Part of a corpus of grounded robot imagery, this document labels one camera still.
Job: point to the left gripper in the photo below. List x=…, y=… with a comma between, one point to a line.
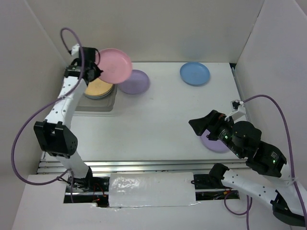
x=99, y=71

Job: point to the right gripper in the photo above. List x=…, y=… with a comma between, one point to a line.
x=210, y=122

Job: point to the pink plate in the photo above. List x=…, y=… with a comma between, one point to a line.
x=115, y=64

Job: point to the purple plate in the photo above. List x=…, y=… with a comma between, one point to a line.
x=137, y=83
x=215, y=146

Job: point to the orange plate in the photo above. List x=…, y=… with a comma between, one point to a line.
x=98, y=88

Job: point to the cream plate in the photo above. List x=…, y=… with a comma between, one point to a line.
x=96, y=97

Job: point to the blue plate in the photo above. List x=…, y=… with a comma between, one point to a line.
x=194, y=74

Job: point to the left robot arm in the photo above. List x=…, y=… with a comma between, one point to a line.
x=54, y=132

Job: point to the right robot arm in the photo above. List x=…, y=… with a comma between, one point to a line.
x=287, y=198

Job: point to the clear plastic bin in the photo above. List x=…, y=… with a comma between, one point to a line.
x=103, y=104

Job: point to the white front cover panel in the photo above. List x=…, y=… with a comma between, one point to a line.
x=165, y=189

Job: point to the aluminium rail frame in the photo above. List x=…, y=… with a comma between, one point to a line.
x=103, y=164

